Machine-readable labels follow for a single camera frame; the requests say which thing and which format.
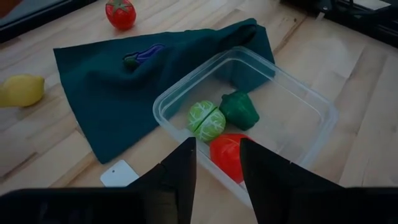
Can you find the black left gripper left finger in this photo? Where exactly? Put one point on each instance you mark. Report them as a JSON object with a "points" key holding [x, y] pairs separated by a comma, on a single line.
{"points": [[155, 199]]}

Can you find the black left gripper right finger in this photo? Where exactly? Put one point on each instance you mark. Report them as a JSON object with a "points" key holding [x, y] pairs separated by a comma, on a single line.
{"points": [[280, 193]]}

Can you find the light green toy cabbage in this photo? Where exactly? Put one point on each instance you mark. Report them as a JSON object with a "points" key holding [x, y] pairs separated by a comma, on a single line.
{"points": [[206, 121]]}

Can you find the dark green toy pepper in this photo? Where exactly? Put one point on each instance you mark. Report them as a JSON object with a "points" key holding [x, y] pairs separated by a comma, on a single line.
{"points": [[239, 109]]}

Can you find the purple toy eggplant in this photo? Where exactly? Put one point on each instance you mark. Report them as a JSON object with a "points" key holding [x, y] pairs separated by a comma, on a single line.
{"points": [[146, 54]]}

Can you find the yellow toy lemon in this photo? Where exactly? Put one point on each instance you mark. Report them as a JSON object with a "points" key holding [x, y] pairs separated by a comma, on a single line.
{"points": [[21, 90]]}

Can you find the red toy tomato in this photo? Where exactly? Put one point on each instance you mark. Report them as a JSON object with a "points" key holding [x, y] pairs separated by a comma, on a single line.
{"points": [[120, 15]]}

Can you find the clear plastic tupperware container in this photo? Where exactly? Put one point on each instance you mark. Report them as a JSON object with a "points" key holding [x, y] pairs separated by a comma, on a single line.
{"points": [[295, 124]]}

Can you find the white container lid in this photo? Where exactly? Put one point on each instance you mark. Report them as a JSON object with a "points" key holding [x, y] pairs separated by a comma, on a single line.
{"points": [[119, 174]]}

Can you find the dark green cloth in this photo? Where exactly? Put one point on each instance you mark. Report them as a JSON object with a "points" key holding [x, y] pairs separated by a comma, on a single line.
{"points": [[109, 102]]}

